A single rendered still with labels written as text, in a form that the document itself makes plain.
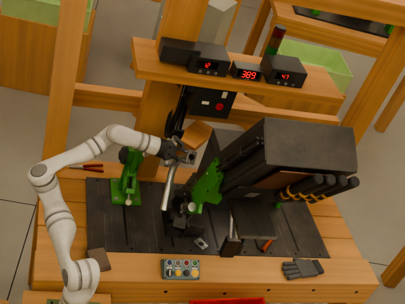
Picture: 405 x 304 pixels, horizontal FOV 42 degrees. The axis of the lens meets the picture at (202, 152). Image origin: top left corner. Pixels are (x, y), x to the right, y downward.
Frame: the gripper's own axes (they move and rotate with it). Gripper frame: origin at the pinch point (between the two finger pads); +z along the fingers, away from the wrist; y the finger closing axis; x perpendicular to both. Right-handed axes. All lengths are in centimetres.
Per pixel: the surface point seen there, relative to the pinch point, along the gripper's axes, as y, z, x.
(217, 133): 15.3, 16.7, 9.2
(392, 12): 77, 54, -41
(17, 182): -27, -30, 169
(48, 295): -64, -37, 7
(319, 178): -1, 23, -54
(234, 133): 17.8, 24.7, 8.5
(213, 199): -14.1, 15.1, -3.7
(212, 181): -7.4, 10.0, -7.7
